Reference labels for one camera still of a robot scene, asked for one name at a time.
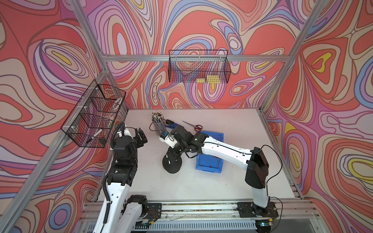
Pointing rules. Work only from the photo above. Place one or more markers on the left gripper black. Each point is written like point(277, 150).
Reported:
point(139, 143)

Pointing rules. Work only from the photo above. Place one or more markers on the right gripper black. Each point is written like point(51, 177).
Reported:
point(171, 151)

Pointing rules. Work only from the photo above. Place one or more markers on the blue plastic bin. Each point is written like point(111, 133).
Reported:
point(209, 163)

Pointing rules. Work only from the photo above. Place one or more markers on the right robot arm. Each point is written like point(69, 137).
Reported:
point(254, 162)

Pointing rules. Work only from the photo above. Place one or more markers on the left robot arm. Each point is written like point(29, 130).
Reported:
point(119, 213)

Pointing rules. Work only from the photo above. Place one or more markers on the black round screw base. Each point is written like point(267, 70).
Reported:
point(170, 164)

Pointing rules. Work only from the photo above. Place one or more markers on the blue black stapler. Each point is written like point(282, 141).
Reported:
point(170, 124)

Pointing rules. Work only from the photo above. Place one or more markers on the metal pen cup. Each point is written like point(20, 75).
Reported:
point(159, 122)

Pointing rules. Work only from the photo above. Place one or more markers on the white marker in basket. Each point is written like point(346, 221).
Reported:
point(96, 134)

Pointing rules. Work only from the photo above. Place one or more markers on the yellow sticky note pad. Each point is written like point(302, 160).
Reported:
point(213, 79)

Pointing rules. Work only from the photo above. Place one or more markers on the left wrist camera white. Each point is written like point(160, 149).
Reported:
point(123, 130)

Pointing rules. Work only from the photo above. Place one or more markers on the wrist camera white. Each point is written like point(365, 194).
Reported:
point(165, 137)
point(123, 130)

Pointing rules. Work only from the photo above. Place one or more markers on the red handled scissors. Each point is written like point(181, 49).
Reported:
point(197, 127)

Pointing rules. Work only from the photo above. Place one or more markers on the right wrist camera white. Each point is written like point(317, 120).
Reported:
point(165, 137)

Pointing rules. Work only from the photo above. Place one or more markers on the black wire basket left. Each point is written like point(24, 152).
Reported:
point(96, 109)

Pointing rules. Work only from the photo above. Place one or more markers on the black wire basket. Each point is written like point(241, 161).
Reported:
point(193, 66)
point(96, 109)

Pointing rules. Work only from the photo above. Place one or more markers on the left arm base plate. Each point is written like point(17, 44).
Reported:
point(148, 211)

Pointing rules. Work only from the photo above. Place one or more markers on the black wire basket back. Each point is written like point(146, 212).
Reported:
point(193, 66)

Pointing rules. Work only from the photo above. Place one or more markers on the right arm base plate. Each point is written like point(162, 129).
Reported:
point(250, 210)

